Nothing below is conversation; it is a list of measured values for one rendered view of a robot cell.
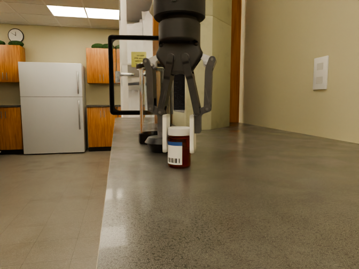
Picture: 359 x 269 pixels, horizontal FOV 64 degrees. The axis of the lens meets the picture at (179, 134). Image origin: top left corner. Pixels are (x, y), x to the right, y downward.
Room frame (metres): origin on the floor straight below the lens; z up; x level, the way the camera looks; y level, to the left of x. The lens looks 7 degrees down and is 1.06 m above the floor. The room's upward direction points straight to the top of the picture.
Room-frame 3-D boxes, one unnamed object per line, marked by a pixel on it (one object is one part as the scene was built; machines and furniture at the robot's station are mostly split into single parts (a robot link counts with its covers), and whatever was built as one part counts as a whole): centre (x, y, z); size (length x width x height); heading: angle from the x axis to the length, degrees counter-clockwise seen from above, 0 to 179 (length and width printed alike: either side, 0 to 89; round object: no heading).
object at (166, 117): (0.54, 0.02, 1.00); 0.03 x 0.01 x 0.07; 168
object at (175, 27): (0.53, 0.00, 1.16); 0.08 x 0.07 x 0.09; 78
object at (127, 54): (1.49, 0.21, 1.19); 0.30 x 0.01 x 0.40; 95
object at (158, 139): (0.70, 0.04, 0.97); 0.09 x 0.09 x 0.07
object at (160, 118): (0.54, 0.04, 1.03); 0.03 x 0.01 x 0.05; 78
